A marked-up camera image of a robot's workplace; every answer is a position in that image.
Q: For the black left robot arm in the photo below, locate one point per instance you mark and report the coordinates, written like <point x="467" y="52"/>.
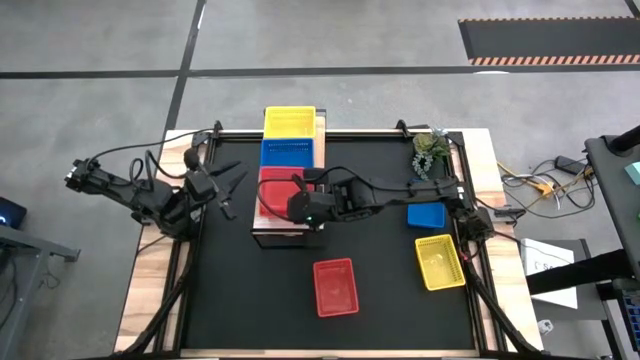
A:
<point x="125" y="192"/>

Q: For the black aluminium table frame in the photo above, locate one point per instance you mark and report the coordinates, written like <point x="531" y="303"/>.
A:
<point x="175" y="325"/>

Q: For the wooden shelf with black frame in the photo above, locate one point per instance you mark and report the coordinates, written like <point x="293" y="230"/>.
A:
<point x="320" y="150"/>

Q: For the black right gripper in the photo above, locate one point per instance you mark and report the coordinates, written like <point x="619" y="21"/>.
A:
<point x="306" y="207"/>

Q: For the red slotted plastic basket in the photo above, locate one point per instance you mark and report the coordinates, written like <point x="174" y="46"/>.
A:
<point x="272" y="197"/>
<point x="336" y="287"/>

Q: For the teal block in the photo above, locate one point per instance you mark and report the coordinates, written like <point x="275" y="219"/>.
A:
<point x="635" y="172"/>

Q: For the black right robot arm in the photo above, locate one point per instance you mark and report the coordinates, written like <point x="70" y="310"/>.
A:
<point x="400" y="192"/>

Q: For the black floor mat striped edge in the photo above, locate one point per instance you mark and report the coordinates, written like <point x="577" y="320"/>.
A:
<point x="550" y="40"/>

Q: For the white cardboard box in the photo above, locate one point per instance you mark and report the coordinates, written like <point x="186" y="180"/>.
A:
<point x="560" y="299"/>

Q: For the black cart top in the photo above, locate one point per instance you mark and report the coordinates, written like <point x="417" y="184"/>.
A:
<point x="615" y="190"/>

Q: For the black power adapter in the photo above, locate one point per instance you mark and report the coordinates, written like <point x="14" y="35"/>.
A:
<point x="569" y="164"/>

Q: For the slotted storage crate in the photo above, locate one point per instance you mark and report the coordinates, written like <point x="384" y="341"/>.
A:
<point x="634" y="315"/>

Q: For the yellow slotted plastic basket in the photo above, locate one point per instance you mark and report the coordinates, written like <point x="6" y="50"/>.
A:
<point x="290" y="122"/>
<point x="440" y="262"/>

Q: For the small red clip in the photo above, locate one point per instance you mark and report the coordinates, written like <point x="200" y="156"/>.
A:
<point x="465" y="257"/>

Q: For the black device with blue light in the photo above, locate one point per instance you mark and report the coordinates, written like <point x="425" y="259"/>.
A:
<point x="12" y="212"/>

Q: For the black table mat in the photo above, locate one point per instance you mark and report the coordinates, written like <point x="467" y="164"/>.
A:
<point x="390" y="310"/>

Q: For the gray metal desk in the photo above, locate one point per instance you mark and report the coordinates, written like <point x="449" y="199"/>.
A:
<point x="30" y="242"/>

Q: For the black equipment stand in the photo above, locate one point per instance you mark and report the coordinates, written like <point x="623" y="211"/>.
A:
<point x="580" y="272"/>

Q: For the blue slotted plastic basket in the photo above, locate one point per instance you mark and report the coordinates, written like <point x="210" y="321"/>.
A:
<point x="287" y="159"/>
<point x="426" y="216"/>

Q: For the small white floor object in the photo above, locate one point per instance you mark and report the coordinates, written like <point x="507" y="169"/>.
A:
<point x="545" y="326"/>

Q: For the green artificial succulent plant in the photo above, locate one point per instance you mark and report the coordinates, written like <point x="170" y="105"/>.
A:
<point x="430" y="145"/>

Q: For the black pole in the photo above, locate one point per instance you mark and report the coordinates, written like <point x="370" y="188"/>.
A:
<point x="627" y="140"/>

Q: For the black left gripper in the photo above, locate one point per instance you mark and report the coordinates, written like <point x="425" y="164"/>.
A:
<point x="202" y="186"/>

